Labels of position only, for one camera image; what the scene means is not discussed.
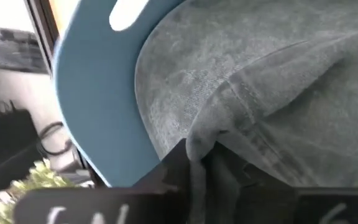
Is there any grey fabric hat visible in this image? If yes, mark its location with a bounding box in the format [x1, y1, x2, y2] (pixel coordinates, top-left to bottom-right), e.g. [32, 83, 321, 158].
[134, 0, 358, 224]

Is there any dark window frame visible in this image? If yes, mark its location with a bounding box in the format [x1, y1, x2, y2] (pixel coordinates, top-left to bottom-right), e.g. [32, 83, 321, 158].
[23, 0, 60, 75]

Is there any dark grey shelf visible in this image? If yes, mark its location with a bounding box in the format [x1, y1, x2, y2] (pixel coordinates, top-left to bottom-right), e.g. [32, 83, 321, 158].
[0, 27, 48, 75]

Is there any green plant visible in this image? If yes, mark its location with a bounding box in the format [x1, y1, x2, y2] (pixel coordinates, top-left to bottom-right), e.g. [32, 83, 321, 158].
[0, 158, 76, 224]

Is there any blue board with handle slot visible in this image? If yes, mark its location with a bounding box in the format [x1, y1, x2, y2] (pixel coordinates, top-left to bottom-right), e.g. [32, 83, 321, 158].
[53, 0, 186, 188]

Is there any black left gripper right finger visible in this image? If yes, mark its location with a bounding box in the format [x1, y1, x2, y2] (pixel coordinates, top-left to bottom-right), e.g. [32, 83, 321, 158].
[241, 164, 298, 224]

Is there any black box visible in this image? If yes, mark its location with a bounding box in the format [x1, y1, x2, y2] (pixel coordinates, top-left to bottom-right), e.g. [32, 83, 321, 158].
[0, 101, 44, 200]

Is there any black cable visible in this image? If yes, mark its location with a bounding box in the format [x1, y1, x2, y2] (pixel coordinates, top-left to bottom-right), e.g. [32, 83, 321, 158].
[38, 121, 74, 157]

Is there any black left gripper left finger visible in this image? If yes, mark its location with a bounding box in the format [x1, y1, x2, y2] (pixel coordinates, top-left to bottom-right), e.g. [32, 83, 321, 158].
[132, 138, 190, 191]

